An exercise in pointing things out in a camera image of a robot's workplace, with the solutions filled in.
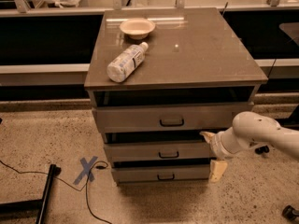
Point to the grey drawer cabinet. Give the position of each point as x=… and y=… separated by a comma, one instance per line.
x=194, y=57

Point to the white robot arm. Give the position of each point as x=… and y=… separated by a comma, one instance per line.
x=249, y=130

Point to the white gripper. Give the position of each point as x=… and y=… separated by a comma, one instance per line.
x=217, y=146

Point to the black stand leg left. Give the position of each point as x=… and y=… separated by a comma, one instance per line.
x=34, y=208

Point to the white plastic bottle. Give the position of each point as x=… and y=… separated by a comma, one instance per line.
x=127, y=62

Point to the blue tape cross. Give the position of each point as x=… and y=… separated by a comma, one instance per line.
x=86, y=169

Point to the beige paper bowl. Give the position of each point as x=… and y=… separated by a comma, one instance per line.
x=137, y=28

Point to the grey drawer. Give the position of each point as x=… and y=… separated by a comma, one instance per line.
x=166, y=173
x=153, y=151
x=147, y=118

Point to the black caster wheel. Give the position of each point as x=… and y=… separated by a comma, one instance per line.
x=290, y=213

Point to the black stand leg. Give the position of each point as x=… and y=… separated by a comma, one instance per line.
x=261, y=150
x=34, y=208

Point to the black stand leg right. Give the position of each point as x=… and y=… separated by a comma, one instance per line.
x=261, y=150

